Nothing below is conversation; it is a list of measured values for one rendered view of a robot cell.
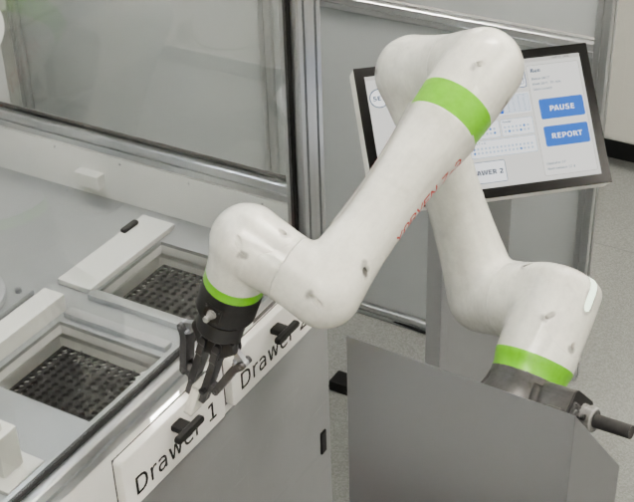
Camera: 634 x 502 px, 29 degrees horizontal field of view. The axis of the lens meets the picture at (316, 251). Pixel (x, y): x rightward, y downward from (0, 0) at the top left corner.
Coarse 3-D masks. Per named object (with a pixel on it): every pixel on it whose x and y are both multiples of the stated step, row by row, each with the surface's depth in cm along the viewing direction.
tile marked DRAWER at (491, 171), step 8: (496, 160) 263; (504, 160) 263; (480, 168) 262; (488, 168) 262; (496, 168) 263; (504, 168) 263; (480, 176) 262; (488, 176) 262; (496, 176) 262; (504, 176) 263
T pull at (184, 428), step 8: (200, 416) 212; (176, 424) 210; (184, 424) 210; (192, 424) 210; (200, 424) 212; (176, 432) 210; (184, 432) 208; (192, 432) 210; (176, 440) 207; (184, 440) 208
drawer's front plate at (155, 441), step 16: (176, 400) 213; (208, 400) 219; (224, 400) 224; (160, 416) 209; (176, 416) 211; (192, 416) 216; (208, 416) 221; (144, 432) 206; (160, 432) 208; (128, 448) 203; (144, 448) 205; (160, 448) 209; (176, 448) 214; (192, 448) 219; (112, 464) 201; (128, 464) 202; (144, 464) 206; (176, 464) 215; (128, 480) 203; (144, 480) 207; (160, 480) 212; (128, 496) 204; (144, 496) 209
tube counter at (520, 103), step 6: (516, 96) 266; (522, 96) 266; (528, 96) 266; (510, 102) 265; (516, 102) 265; (522, 102) 266; (528, 102) 266; (510, 108) 265; (516, 108) 265; (522, 108) 265; (528, 108) 266; (504, 114) 265; (510, 114) 265
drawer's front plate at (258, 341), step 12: (276, 312) 234; (288, 312) 238; (264, 324) 231; (288, 324) 239; (300, 324) 244; (252, 336) 228; (264, 336) 232; (276, 336) 236; (300, 336) 245; (252, 348) 229; (264, 348) 233; (276, 348) 237; (288, 348) 242; (228, 360) 223; (252, 360) 230; (276, 360) 238; (240, 372) 227; (252, 372) 231; (264, 372) 235; (228, 384) 226; (240, 384) 228; (252, 384) 232; (228, 396) 228; (240, 396) 229
